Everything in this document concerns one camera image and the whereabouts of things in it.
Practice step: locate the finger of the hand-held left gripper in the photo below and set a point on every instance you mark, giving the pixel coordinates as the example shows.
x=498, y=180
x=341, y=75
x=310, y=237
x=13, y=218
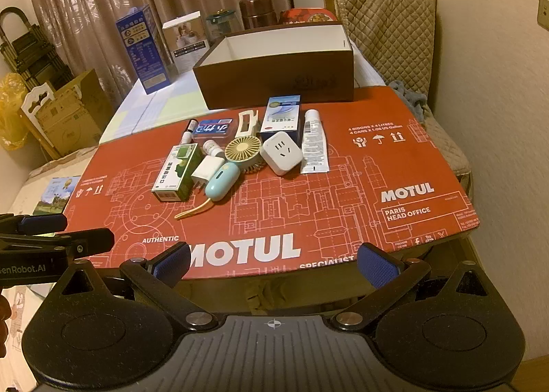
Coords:
x=92, y=241
x=43, y=224

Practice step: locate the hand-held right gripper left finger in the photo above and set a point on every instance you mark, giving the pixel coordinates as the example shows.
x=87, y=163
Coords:
x=173, y=261

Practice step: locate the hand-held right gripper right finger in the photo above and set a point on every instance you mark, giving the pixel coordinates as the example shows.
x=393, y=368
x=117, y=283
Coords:
x=377, y=265

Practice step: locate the thin yellow hair clip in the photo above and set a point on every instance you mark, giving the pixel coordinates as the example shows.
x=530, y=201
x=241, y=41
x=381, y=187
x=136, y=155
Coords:
x=193, y=208

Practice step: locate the green and white medicine box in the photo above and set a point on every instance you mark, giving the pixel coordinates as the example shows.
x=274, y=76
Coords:
x=173, y=175

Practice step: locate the light blue capsule-shaped device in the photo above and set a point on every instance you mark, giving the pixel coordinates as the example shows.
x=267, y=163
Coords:
x=221, y=184

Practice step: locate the white charger plug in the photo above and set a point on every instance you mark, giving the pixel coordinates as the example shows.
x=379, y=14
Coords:
x=205, y=173

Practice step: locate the small white pill bottle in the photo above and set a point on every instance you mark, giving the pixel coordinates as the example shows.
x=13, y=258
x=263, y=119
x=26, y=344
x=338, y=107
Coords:
x=212, y=149

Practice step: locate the dark roll-on bottle white cap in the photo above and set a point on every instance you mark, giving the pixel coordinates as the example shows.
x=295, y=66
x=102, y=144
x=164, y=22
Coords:
x=188, y=134

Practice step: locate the white squeeze tube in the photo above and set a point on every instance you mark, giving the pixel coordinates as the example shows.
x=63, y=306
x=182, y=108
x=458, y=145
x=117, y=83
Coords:
x=314, y=145

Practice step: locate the blue floss pick box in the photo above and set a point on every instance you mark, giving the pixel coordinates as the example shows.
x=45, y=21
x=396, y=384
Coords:
x=214, y=128

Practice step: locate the white smart plug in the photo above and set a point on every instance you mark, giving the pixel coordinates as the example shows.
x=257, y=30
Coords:
x=281, y=154

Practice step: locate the white hair claw clip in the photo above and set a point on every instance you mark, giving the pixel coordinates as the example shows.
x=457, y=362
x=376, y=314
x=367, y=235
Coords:
x=251, y=117

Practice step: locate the blue and white medicine box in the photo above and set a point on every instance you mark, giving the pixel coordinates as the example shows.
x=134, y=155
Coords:
x=281, y=115

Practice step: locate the brown storage box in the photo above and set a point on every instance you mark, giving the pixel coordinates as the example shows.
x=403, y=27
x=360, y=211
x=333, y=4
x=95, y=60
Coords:
x=274, y=78

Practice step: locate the person's left hand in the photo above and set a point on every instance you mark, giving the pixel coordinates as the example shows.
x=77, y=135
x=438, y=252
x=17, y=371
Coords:
x=3, y=314

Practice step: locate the landscape picture card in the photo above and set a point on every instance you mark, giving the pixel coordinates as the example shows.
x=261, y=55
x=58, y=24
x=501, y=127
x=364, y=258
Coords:
x=53, y=194

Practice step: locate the red printed cardboard sheet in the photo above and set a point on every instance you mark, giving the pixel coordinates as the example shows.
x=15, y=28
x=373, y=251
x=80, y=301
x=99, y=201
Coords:
x=343, y=186

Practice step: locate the yellow plastic bag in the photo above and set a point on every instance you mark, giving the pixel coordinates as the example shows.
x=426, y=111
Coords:
x=10, y=117

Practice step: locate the brown cardboard box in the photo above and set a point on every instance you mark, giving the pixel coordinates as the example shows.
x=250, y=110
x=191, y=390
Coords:
x=77, y=113

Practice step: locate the white carton with cut-out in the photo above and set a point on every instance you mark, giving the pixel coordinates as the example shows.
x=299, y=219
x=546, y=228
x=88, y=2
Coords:
x=36, y=100

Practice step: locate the pastel checked tablecloth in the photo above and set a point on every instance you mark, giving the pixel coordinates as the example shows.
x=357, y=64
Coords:
x=150, y=113

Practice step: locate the grey cloth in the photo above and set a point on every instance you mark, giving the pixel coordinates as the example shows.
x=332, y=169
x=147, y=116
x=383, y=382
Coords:
x=407, y=98

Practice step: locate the black folding rack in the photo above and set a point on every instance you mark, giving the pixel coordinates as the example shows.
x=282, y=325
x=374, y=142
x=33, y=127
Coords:
x=30, y=48

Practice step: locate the tall blue carton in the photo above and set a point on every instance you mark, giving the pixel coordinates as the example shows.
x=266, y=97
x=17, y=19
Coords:
x=146, y=48

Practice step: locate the white photo-print box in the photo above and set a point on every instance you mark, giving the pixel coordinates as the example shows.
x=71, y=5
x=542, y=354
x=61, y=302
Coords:
x=184, y=42

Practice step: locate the chair with quilted cover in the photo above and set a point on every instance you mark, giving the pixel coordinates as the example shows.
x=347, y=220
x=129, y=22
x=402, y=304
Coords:
x=386, y=27

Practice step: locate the glass jar with green lid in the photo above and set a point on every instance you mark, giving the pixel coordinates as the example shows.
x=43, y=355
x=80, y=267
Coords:
x=219, y=25

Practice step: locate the brown metal canister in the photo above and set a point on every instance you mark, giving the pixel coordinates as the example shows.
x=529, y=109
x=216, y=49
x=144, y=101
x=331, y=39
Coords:
x=256, y=12

